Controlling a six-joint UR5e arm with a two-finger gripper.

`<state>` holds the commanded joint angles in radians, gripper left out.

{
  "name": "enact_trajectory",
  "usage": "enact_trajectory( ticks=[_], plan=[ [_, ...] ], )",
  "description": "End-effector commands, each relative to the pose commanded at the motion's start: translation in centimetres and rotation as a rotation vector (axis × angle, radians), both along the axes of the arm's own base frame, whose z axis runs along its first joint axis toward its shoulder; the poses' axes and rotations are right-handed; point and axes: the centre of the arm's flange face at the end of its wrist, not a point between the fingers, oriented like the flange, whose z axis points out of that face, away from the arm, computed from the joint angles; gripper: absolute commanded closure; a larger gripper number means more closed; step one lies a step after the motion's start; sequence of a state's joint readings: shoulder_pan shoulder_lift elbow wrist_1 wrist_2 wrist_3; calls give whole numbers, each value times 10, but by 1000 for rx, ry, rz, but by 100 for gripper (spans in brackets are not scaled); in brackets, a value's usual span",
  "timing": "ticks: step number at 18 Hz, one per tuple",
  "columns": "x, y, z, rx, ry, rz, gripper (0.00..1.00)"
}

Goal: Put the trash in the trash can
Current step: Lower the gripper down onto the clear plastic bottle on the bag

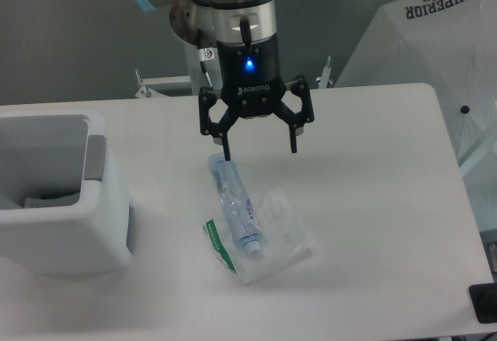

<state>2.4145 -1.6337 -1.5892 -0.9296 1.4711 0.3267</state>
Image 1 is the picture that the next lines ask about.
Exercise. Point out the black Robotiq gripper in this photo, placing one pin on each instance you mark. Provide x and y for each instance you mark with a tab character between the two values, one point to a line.
252	87

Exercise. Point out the crushed clear plastic bottle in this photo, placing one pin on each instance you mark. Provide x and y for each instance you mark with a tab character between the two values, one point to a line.
236	204

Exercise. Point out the white plastic package green stripe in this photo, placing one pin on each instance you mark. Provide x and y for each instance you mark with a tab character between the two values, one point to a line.
284	241

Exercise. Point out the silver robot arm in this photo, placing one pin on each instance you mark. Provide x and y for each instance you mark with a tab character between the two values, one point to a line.
238	21

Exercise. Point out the white trash can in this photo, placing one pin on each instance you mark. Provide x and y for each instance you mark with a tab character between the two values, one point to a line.
65	204

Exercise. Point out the white Superior umbrella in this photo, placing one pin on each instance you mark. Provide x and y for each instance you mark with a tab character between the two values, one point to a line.
451	46

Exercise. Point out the black device at table edge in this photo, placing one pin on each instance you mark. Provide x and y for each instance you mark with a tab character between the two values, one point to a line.
483	299

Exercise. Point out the white metal base frame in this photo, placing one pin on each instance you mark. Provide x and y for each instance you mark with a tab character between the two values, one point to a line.
164	86

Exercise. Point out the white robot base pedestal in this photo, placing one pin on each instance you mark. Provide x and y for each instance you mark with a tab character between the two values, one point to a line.
193	26

